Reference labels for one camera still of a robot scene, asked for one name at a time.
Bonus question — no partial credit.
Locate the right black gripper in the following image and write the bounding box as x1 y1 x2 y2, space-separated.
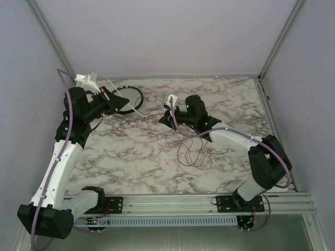
159 103 197 131

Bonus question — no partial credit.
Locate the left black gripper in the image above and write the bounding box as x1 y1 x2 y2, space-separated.
82 86 129 122

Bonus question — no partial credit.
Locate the black thin wire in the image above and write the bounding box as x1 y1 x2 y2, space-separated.
145 98 207 168

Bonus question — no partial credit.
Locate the red thin wire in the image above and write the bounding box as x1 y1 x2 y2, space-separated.
141 108 214 170

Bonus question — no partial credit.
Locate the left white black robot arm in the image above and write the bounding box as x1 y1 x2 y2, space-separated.
17 87 129 239

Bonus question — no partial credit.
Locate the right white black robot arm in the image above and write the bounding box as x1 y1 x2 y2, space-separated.
159 94 292 207

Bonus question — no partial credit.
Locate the round brown-rimmed dish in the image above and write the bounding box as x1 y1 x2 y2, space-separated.
112 85 143 115

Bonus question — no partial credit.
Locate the marble pattern table mat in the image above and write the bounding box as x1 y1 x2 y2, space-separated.
65 78 271 195

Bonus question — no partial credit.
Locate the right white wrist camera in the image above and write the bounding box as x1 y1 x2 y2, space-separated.
163 94 177 116

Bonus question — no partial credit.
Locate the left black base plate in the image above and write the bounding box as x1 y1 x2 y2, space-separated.
99 196 124 215

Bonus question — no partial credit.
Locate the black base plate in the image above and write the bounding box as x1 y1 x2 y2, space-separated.
99 196 124 215
215 195 265 213

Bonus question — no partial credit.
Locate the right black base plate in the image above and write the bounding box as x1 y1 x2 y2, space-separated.
215 195 265 213

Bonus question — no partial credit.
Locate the slotted grey cable duct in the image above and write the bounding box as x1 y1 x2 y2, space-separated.
74 215 238 228

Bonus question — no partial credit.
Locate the left aluminium corner post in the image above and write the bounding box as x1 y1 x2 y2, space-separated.
26 0 74 75

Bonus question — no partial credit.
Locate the aluminium corner post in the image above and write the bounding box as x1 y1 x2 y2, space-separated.
258 0 308 83
26 0 74 75

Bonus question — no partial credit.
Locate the aluminium front rail frame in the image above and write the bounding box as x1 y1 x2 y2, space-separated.
25 192 319 215

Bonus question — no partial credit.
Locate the right aluminium corner post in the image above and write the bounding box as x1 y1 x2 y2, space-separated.
258 0 308 83

